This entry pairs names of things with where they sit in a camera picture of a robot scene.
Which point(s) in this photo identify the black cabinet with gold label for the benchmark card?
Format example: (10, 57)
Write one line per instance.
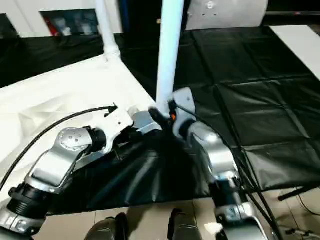
(142, 15)

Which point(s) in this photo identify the red bottle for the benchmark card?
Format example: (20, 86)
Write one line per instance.
(52, 28)

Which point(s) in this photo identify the grey printed cushion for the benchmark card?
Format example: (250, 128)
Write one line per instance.
(225, 15)

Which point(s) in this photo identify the white plastic table leg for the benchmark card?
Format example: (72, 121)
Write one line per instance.
(106, 25)
(170, 50)

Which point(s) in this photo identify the white flat board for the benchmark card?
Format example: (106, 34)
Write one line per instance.
(300, 47)

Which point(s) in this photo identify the small white jar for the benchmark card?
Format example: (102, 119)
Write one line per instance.
(66, 31)

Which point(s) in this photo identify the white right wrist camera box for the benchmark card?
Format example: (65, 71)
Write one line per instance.
(185, 100)

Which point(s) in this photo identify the white plastic table top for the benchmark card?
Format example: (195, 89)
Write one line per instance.
(62, 95)

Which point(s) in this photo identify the black padded work mat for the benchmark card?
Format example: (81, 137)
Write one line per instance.
(250, 87)

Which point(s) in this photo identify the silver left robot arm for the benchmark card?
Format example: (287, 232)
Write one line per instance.
(50, 165)

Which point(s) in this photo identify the black metal stand foot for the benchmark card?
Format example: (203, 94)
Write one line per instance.
(297, 193)

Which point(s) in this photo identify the white glass-door cabinet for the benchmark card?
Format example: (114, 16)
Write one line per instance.
(25, 15)

